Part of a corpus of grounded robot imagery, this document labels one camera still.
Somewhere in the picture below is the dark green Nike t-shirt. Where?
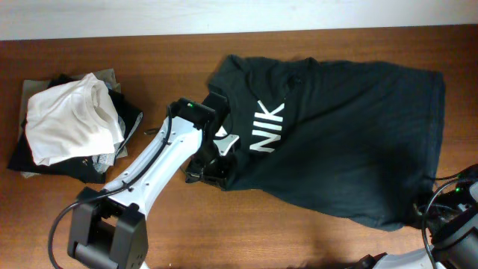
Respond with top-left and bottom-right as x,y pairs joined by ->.
208,55 -> 446,231

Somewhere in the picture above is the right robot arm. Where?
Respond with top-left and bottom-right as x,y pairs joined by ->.
351,164 -> 477,269

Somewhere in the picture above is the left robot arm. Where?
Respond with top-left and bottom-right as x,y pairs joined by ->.
66,93 -> 239,269

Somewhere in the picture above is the grey patterned folded garment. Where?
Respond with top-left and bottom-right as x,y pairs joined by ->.
91,82 -> 144,175

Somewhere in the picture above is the black folded garment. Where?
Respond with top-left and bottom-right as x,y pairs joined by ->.
6,73 -> 144,185

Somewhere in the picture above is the white folded t-shirt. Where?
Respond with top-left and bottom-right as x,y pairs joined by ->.
25,73 -> 124,166

